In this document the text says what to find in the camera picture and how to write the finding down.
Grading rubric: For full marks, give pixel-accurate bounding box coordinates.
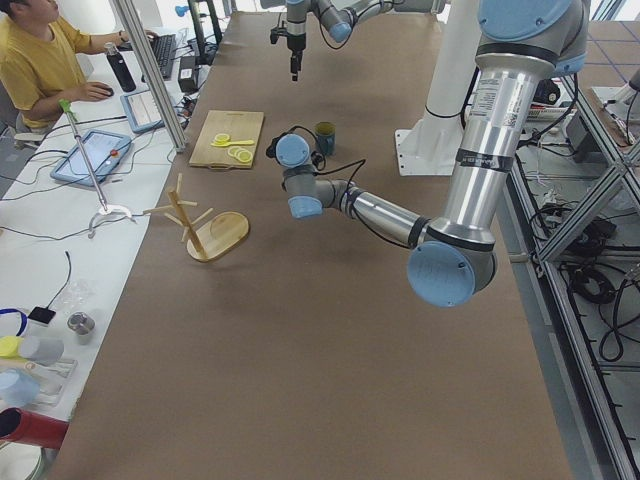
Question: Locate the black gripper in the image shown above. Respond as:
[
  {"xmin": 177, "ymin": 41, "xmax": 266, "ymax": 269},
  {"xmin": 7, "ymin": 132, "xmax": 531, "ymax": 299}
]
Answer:
[{"xmin": 286, "ymin": 22, "xmax": 305, "ymax": 81}]

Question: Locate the blue-green mug yellow inside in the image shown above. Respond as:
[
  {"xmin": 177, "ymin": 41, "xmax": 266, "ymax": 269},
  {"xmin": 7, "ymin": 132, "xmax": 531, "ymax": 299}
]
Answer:
[{"xmin": 314, "ymin": 121, "xmax": 336, "ymax": 156}]

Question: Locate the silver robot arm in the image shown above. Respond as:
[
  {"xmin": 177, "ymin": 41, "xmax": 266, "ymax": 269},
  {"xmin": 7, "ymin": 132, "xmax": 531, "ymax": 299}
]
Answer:
[
  {"xmin": 267, "ymin": 1, "xmax": 590, "ymax": 307},
  {"xmin": 270, "ymin": 0, "xmax": 446, "ymax": 81}
]

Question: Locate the wooden cup rack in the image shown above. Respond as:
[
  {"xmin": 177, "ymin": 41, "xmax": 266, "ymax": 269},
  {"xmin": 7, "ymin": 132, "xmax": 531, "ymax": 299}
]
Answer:
[{"xmin": 143, "ymin": 173, "xmax": 250, "ymax": 262}]

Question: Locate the small steel cup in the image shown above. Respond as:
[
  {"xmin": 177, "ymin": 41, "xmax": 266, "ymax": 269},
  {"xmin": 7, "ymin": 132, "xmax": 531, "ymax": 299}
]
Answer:
[{"xmin": 67, "ymin": 311, "xmax": 95, "ymax": 345}]

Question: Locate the grey cup lying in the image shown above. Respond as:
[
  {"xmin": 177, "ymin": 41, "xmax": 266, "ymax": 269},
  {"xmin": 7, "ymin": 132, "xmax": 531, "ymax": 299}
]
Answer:
[{"xmin": 18, "ymin": 336, "xmax": 64, "ymax": 366}]

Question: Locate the yellow cup lying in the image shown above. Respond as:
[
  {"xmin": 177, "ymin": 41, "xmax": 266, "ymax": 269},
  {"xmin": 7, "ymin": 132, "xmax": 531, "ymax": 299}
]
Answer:
[{"xmin": 0, "ymin": 336, "xmax": 24, "ymax": 359}]

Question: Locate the light blue cup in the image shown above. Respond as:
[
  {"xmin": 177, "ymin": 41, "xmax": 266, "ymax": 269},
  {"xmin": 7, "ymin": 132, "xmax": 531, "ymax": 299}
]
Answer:
[{"xmin": 1, "ymin": 369, "xmax": 40, "ymax": 407}]

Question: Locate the wooden cutting board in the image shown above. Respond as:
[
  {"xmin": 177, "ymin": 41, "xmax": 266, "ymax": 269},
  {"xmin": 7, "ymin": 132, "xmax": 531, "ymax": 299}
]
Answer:
[{"xmin": 189, "ymin": 110, "xmax": 264, "ymax": 170}]

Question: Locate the yellow toy knife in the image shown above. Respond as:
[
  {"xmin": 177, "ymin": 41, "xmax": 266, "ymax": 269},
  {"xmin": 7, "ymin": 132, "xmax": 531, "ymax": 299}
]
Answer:
[{"xmin": 210, "ymin": 140, "xmax": 255, "ymax": 148}]

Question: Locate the lemon slice on knife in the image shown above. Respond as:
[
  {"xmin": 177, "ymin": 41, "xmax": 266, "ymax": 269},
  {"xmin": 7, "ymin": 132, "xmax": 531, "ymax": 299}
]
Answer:
[{"xmin": 212, "ymin": 133, "xmax": 231, "ymax": 146}]

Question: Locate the black power adapter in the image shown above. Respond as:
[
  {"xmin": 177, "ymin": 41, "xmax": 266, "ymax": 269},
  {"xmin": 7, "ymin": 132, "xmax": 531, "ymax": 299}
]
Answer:
[{"xmin": 178, "ymin": 56, "xmax": 199, "ymax": 93}]

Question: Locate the black keyboard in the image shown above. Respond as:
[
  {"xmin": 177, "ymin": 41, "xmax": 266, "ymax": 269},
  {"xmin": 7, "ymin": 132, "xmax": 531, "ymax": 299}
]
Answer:
[{"xmin": 150, "ymin": 34, "xmax": 177, "ymax": 80}]

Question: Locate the blue-cased tablet standing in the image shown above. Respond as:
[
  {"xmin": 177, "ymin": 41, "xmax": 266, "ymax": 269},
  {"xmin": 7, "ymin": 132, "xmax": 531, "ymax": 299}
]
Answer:
[{"xmin": 120, "ymin": 90, "xmax": 164, "ymax": 134}]

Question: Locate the black water bottle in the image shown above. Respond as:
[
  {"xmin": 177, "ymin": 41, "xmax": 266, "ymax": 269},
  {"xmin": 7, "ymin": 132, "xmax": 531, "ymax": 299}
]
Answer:
[{"xmin": 104, "ymin": 42, "xmax": 136, "ymax": 93}]

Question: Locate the blue-cased tablet flat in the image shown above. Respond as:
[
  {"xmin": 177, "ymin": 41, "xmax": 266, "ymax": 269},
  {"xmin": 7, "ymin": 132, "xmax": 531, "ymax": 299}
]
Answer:
[{"xmin": 50, "ymin": 129, "xmax": 132, "ymax": 187}]

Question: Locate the silver grabber tool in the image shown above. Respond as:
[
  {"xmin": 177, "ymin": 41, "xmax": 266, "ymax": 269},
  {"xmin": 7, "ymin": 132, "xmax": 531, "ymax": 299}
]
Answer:
[{"xmin": 59, "ymin": 99, "xmax": 134, "ymax": 239}]

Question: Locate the person in yellow shirt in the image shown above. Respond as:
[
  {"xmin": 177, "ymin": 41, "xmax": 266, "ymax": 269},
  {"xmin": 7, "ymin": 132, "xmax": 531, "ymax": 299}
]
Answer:
[{"xmin": 1, "ymin": 1, "xmax": 129, "ymax": 132}]

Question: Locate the small black square device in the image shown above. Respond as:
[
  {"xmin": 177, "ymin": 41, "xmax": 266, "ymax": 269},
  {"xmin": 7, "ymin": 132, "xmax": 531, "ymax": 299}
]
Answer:
[{"xmin": 27, "ymin": 306, "xmax": 56, "ymax": 325}]

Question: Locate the clear plastic tray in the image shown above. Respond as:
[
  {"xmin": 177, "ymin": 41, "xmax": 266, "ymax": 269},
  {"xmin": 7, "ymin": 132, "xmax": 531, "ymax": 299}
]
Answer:
[{"xmin": 23, "ymin": 358, "xmax": 78, "ymax": 407}]

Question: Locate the red cylinder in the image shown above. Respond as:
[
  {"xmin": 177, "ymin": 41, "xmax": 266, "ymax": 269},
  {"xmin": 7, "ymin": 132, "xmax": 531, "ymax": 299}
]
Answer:
[{"xmin": 1, "ymin": 407, "xmax": 69, "ymax": 450}]

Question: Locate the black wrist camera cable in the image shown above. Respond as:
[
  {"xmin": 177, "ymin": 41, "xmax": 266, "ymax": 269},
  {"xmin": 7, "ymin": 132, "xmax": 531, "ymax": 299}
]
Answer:
[{"xmin": 264, "ymin": 124, "xmax": 416, "ymax": 249}]

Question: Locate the aluminium frame post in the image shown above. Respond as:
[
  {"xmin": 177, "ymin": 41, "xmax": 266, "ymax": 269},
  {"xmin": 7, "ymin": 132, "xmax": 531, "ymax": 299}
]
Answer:
[{"xmin": 113, "ymin": 0, "xmax": 187, "ymax": 153}]

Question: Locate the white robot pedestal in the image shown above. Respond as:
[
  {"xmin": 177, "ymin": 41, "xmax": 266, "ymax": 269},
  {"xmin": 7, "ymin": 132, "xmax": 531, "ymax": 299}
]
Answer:
[{"xmin": 395, "ymin": 1, "xmax": 481, "ymax": 176}]

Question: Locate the aluminium frame structure right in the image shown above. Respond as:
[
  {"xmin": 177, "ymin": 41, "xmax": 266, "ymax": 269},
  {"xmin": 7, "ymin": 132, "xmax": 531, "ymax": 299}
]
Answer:
[{"xmin": 499, "ymin": 63, "xmax": 639, "ymax": 479}]

